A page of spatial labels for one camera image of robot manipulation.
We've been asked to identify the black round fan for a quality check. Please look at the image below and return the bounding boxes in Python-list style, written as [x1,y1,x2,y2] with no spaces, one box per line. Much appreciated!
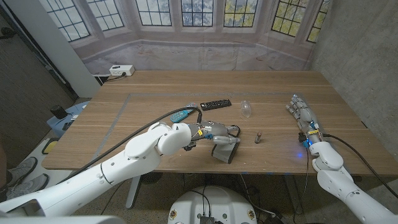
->
[140,172,163,184]

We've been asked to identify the black cylinder speaker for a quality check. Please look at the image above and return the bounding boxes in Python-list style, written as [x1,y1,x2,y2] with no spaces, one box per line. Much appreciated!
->
[50,105,68,120]

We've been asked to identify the clear drinking glass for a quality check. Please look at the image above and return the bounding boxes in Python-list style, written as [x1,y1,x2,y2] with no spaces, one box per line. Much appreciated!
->
[240,100,252,119]

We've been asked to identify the printed window backdrop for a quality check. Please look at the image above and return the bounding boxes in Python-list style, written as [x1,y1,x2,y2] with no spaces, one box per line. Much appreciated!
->
[39,0,332,75]

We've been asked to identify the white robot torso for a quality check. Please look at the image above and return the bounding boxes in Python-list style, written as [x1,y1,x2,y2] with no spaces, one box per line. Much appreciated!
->
[167,185,258,224]

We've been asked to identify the black power adapter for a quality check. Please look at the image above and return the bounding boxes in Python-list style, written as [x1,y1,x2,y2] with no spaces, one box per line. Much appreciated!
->
[264,213,290,224]

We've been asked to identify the grey metal table leg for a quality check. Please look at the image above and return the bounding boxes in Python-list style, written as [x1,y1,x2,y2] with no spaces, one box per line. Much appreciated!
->
[283,174,304,215]
[125,175,142,209]

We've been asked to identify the thin black left wrist cable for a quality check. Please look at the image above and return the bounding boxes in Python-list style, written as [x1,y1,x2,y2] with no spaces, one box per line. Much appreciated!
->
[100,181,126,216]

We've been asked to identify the light blue floor mat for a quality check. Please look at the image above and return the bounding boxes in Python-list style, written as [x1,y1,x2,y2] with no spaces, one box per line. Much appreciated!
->
[46,101,91,138]

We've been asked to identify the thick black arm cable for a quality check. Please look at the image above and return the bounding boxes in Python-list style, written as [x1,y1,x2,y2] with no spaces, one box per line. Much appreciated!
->
[321,133,398,199]
[57,106,203,185]

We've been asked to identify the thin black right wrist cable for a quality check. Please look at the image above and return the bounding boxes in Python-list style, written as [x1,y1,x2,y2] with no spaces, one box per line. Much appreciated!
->
[292,146,311,216]

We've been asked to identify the grey sneaker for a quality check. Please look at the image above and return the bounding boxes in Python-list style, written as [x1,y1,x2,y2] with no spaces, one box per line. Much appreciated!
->
[6,173,50,200]
[6,157,39,187]

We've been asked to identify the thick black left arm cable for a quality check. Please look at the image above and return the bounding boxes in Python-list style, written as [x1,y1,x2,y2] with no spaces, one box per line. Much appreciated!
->
[57,106,203,185]

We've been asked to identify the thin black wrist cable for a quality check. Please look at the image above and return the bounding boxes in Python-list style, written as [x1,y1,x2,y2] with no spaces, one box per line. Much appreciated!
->
[292,146,311,216]
[100,181,126,216]

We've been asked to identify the white power strip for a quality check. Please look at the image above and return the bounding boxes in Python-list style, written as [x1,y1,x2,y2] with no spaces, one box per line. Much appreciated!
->
[109,64,136,77]

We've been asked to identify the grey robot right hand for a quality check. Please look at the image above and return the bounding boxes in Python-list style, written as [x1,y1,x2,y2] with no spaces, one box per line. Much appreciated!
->
[285,94,322,144]

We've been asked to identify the teal toy flip phone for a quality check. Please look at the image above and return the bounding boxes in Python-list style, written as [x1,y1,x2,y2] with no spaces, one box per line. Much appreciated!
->
[169,102,198,124]

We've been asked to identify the grey combination lock box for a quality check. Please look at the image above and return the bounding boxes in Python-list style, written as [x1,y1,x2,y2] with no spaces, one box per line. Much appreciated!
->
[211,124,242,165]

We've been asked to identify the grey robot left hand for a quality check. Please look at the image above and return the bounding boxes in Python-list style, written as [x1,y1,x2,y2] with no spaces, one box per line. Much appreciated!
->
[193,120,242,146]

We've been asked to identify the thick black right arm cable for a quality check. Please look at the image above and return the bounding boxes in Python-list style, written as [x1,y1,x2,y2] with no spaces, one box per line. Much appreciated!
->
[321,133,398,199]

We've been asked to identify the white floor cable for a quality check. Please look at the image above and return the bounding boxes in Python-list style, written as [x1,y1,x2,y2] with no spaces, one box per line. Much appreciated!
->
[239,174,276,217]

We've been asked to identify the black TV remote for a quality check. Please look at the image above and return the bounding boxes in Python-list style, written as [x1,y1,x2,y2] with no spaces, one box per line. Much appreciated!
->
[200,98,233,112]

